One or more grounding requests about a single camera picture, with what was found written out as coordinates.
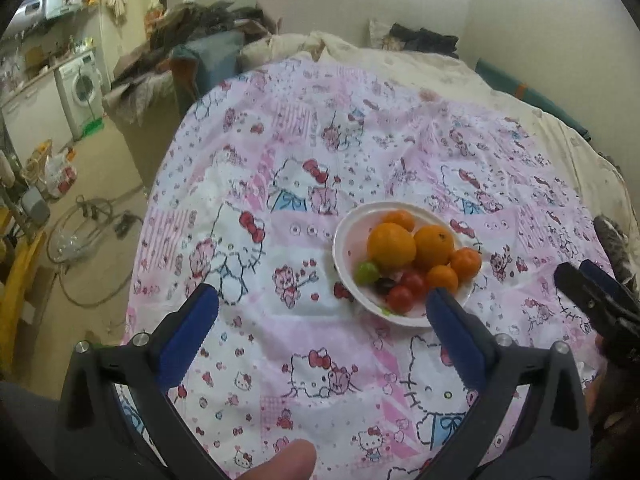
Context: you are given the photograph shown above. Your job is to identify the small mandarin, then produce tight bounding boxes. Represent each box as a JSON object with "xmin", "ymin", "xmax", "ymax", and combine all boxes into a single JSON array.
[
  {"xmin": 382, "ymin": 209, "xmax": 416, "ymax": 233},
  {"xmin": 449, "ymin": 247, "xmax": 482, "ymax": 283},
  {"xmin": 425, "ymin": 266, "xmax": 459, "ymax": 295}
]

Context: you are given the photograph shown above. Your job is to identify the red cherry tomato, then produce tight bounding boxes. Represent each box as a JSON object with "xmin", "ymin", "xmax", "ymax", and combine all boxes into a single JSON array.
[
  {"xmin": 399, "ymin": 270, "xmax": 428, "ymax": 300},
  {"xmin": 385, "ymin": 285, "xmax": 414, "ymax": 315}
]

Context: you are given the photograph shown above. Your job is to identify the dark purple grape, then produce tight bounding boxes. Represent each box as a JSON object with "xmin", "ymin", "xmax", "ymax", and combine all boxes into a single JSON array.
[{"xmin": 373, "ymin": 276, "xmax": 397, "ymax": 297}]

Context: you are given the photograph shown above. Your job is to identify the green grape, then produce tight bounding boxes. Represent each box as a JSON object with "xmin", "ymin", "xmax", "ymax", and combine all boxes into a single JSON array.
[{"xmin": 354, "ymin": 261, "xmax": 381, "ymax": 286}]

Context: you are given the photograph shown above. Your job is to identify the person's thumb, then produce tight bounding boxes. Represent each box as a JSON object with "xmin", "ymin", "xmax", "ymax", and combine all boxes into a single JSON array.
[{"xmin": 239, "ymin": 440, "xmax": 317, "ymax": 480}]

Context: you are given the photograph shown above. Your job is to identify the large orange right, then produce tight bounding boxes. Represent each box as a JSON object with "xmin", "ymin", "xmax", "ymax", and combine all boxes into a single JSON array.
[{"xmin": 413, "ymin": 224, "xmax": 454, "ymax": 270}]

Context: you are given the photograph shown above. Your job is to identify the large orange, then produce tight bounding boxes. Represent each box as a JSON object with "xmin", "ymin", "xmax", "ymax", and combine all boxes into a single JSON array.
[
  {"xmin": 367, "ymin": 223, "xmax": 416, "ymax": 271},
  {"xmin": 413, "ymin": 224, "xmax": 454, "ymax": 270}
]

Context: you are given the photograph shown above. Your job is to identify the large orange left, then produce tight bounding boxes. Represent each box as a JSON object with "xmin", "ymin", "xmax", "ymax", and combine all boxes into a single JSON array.
[{"xmin": 367, "ymin": 223, "xmax": 416, "ymax": 271}]

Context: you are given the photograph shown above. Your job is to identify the pink white plate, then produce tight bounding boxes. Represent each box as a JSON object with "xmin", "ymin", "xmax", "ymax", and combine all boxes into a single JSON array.
[{"xmin": 332, "ymin": 200, "xmax": 480, "ymax": 328}]

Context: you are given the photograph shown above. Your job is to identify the pink Hello Kitty sheet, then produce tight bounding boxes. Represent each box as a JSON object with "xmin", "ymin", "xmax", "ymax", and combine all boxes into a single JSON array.
[{"xmin": 127, "ymin": 56, "xmax": 606, "ymax": 479}]

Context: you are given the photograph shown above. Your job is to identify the dark clothes at headboard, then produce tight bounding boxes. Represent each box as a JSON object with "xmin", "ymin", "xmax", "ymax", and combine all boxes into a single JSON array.
[{"xmin": 390, "ymin": 23, "xmax": 459, "ymax": 58}]

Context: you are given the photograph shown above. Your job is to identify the white washing machine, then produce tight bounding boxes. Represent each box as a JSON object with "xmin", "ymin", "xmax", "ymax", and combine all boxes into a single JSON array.
[{"xmin": 54, "ymin": 49, "xmax": 103, "ymax": 141}]

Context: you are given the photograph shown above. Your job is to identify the pile of dark clothes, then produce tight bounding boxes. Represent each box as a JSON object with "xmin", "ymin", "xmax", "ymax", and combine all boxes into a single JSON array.
[{"xmin": 102, "ymin": 0, "xmax": 281, "ymax": 125}]

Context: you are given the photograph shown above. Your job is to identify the white water heater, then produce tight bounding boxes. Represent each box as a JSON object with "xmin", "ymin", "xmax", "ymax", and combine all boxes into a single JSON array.
[{"xmin": 10, "ymin": 0, "xmax": 44, "ymax": 28}]

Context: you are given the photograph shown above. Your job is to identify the blue bed frame edge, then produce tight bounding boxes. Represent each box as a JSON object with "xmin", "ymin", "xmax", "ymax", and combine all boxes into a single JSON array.
[{"xmin": 474, "ymin": 58, "xmax": 591, "ymax": 142}]

